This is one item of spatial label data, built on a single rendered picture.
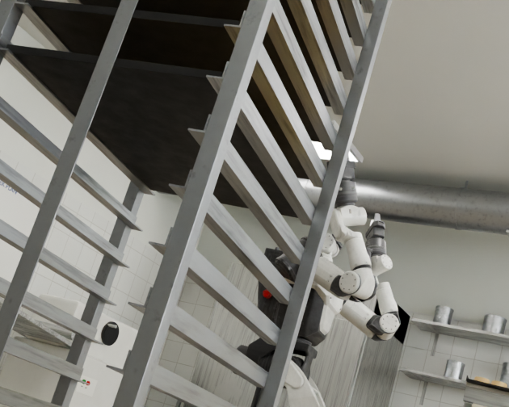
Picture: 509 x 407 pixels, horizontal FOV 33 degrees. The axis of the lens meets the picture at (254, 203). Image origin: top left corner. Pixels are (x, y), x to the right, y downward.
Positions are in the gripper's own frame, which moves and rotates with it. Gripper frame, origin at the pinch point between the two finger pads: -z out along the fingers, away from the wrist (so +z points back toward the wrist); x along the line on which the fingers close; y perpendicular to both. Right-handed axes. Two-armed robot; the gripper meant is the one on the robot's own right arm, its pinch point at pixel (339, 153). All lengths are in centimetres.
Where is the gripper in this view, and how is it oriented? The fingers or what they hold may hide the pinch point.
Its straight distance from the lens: 307.9
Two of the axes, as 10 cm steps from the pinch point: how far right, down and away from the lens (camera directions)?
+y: 6.5, -1.7, -7.4
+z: 0.9, 9.8, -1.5
